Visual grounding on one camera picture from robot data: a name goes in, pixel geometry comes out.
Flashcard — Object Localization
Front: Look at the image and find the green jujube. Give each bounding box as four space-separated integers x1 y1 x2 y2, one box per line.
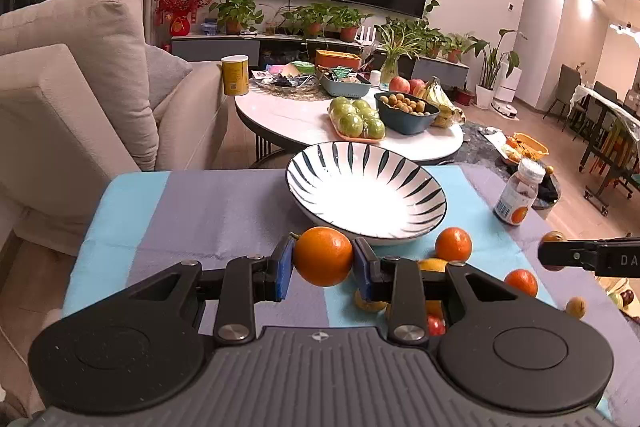
354 289 388 313

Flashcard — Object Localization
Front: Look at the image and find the yellow basket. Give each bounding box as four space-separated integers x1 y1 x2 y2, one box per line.
503 132 549 161

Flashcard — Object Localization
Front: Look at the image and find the tall potted plant white pot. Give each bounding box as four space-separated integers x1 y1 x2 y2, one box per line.
465 28 521 110

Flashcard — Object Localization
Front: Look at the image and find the white round coffee table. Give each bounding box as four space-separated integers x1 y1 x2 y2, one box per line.
234 86 464 165

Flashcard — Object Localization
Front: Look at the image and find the large yellow mango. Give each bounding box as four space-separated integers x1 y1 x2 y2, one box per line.
418 258 448 273

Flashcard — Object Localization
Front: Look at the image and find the banana bunch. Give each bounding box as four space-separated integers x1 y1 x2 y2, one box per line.
412 77 466 128

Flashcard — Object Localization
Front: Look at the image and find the small brown yellow fruit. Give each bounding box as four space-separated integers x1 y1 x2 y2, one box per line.
565 297 587 320

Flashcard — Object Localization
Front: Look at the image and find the red apple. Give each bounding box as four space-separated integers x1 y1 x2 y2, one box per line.
427 314 447 336

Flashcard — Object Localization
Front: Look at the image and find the yellow canister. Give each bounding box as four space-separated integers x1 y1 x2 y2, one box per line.
221 54 250 96

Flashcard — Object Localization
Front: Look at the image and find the striped white ceramic bowl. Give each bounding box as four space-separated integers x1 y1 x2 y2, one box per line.
285 141 448 246

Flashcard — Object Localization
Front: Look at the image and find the dark blue fruit bowl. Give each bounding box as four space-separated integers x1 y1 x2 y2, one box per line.
374 92 439 135

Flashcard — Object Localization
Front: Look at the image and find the reddish brown plum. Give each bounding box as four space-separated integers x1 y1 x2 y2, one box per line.
539 231 566 272

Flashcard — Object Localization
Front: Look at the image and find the small orange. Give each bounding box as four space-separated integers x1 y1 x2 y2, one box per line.
425 300 444 320

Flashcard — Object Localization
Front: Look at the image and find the grey blue snack tray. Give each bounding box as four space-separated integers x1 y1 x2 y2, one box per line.
320 69 371 98

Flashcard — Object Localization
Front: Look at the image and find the beige sofa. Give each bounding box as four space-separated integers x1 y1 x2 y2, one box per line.
1 0 228 256

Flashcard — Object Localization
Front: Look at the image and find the grey tv cabinet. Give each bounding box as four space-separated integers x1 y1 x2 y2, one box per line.
170 35 470 89

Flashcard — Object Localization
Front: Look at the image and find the dining table with cover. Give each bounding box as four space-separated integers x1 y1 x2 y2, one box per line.
570 84 639 216

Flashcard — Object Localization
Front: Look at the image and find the clear jar orange label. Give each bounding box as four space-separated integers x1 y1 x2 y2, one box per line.
494 158 546 227

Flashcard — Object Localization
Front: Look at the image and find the orange box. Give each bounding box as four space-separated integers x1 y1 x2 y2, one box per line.
314 49 361 70

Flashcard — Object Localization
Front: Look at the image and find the blue grey striped tablecloth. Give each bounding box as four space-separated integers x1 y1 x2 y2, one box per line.
63 165 639 426

